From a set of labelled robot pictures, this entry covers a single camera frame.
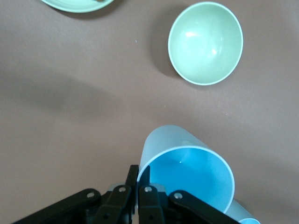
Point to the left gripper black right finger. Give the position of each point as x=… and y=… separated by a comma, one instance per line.
x=149, y=205

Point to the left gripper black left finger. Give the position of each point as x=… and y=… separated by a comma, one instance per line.
x=112, y=205

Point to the blue plastic cup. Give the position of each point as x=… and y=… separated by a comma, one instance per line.
x=194, y=172
x=238, y=211

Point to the pale green bowl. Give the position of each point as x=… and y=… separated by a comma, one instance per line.
x=205, y=46

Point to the pale green plate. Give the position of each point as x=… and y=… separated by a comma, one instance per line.
x=77, y=5

